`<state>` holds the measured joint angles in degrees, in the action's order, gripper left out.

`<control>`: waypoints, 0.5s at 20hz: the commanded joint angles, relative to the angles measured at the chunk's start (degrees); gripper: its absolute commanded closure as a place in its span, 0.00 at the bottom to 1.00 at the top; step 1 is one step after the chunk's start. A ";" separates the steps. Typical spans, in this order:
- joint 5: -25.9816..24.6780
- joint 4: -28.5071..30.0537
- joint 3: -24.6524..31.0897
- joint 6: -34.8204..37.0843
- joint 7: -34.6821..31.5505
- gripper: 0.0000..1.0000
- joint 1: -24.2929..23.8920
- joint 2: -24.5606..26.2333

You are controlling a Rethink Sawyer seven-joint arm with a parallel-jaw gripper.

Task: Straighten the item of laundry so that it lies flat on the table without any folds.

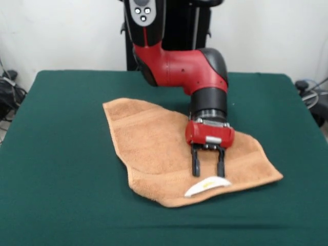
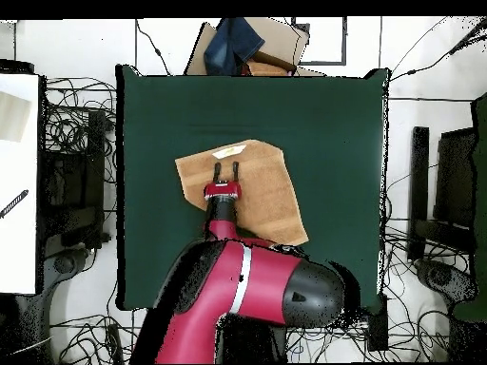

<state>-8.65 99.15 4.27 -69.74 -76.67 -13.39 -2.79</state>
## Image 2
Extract narrow black post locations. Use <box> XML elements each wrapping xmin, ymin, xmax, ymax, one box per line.
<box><xmin>406</xmin><ymin>125</ymin><xmax>430</xmax><ymax>261</ymax></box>

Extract cardboard box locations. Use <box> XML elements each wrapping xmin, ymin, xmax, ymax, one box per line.
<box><xmin>184</xmin><ymin>16</ymin><xmax>326</xmax><ymax>77</ymax></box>

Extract black equipment rack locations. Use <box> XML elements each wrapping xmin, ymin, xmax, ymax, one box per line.
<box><xmin>39</xmin><ymin>109</ymin><xmax>108</xmax><ymax>249</ymax></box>

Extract tan terry towel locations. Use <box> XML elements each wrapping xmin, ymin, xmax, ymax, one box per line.
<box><xmin>174</xmin><ymin>139</ymin><xmax>309</xmax><ymax>247</ymax></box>

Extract beige block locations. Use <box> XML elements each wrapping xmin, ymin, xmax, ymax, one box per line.
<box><xmin>0</xmin><ymin>90</ymin><xmax>32</xmax><ymax>144</ymax></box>

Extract black rectangular floor frame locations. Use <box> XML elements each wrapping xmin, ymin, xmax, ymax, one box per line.
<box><xmin>291</xmin><ymin>16</ymin><xmax>348</xmax><ymax>67</ymax></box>

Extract dark green table cloth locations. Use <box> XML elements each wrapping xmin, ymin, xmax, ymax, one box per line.
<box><xmin>115</xmin><ymin>64</ymin><xmax>391</xmax><ymax>315</ymax></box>

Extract blue jeans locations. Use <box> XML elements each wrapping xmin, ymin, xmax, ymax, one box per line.
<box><xmin>203</xmin><ymin>16</ymin><xmax>266</xmax><ymax>77</ymax></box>

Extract black round caster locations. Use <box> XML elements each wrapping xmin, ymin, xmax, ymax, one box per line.
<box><xmin>52</xmin><ymin>252</ymin><xmax>79</xmax><ymax>275</ymax></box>

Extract small black box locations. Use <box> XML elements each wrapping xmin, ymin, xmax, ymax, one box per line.
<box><xmin>366</xmin><ymin>294</ymin><xmax>389</xmax><ymax>352</ymax></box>

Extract white desk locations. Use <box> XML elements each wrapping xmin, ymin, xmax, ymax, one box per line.
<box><xmin>0</xmin><ymin>72</ymin><xmax>40</xmax><ymax>295</ymax></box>

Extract tan towel in box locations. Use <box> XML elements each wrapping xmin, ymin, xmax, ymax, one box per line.
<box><xmin>246</xmin><ymin>60</ymin><xmax>291</xmax><ymax>77</ymax></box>

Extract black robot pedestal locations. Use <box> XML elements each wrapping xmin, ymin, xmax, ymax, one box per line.
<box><xmin>215</xmin><ymin>314</ymin><xmax>289</xmax><ymax>364</ymax></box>

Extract black cable tangle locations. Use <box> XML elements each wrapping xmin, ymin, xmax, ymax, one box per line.
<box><xmin>286</xmin><ymin>218</ymin><xmax>473</xmax><ymax>364</ymax></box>

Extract black looped cables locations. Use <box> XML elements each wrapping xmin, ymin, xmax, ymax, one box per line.
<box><xmin>44</xmin><ymin>76</ymin><xmax>117</xmax><ymax>153</ymax></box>

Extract wide black stand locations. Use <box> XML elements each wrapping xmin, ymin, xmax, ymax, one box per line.
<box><xmin>433</xmin><ymin>126</ymin><xmax>478</xmax><ymax>252</ymax></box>

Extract black ridged tool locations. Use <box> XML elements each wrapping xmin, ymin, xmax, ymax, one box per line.
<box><xmin>0</xmin><ymin>188</ymin><xmax>29</xmax><ymax>220</ymax></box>

